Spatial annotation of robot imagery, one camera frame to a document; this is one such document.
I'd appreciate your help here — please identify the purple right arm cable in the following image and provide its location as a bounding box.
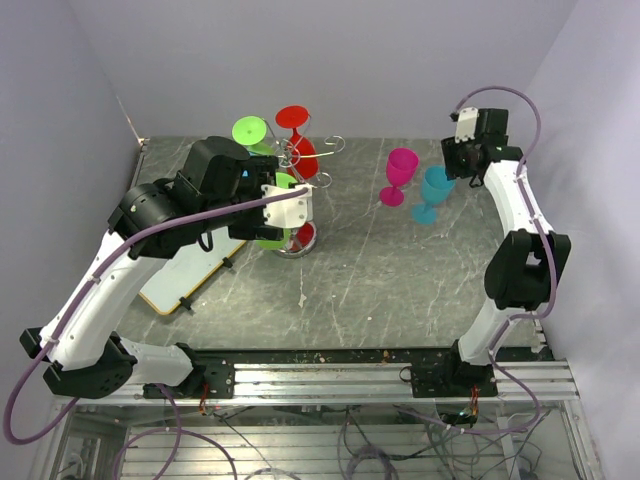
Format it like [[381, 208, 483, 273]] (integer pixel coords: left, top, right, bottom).
[[452, 85, 557, 436]]

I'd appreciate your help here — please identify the light green wine glass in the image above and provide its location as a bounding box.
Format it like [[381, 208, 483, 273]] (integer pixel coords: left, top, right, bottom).
[[231, 115, 274, 156]]

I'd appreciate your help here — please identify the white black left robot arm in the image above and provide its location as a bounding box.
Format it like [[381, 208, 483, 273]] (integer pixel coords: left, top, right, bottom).
[[20, 136, 284, 399]]

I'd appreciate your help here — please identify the red plastic wine glass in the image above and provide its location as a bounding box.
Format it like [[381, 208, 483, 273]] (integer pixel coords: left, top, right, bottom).
[[275, 105, 319, 180]]

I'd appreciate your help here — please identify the white board yellow frame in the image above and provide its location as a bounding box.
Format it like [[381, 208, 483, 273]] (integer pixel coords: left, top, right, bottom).
[[139, 231, 246, 315]]

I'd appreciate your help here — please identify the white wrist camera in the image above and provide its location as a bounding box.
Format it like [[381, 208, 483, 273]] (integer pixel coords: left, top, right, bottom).
[[261, 183, 314, 229], [450, 107, 479, 144]]

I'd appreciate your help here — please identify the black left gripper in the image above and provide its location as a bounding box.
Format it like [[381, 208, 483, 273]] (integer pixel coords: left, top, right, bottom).
[[200, 154, 285, 239]]

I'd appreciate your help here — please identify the teal plastic wine glass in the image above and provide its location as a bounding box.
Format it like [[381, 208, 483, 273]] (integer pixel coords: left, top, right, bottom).
[[411, 166, 455, 225]]

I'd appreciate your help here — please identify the pink plastic wine glass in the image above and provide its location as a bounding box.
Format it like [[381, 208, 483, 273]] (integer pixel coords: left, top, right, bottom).
[[379, 147, 420, 207]]

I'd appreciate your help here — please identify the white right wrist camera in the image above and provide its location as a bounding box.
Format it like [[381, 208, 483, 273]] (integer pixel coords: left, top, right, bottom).
[[450, 107, 479, 144]]

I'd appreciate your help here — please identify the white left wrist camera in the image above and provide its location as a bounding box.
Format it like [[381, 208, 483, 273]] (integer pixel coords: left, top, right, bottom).
[[261, 183, 314, 229]]

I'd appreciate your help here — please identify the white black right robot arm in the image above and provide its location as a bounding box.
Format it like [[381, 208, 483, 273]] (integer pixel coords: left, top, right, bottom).
[[439, 107, 571, 396]]

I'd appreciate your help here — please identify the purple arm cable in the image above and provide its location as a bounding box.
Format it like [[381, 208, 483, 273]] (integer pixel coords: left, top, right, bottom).
[[452, 85, 557, 436], [2, 187, 311, 480]]

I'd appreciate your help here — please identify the aluminium rail frame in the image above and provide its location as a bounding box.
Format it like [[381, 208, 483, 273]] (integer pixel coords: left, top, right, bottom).
[[54, 324, 586, 480]]

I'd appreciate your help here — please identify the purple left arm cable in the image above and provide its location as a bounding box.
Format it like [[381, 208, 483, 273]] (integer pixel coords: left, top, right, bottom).
[[2, 187, 311, 480]]

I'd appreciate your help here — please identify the green plastic wine glass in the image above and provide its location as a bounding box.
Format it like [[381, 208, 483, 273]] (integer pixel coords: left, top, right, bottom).
[[255, 172, 297, 250]]

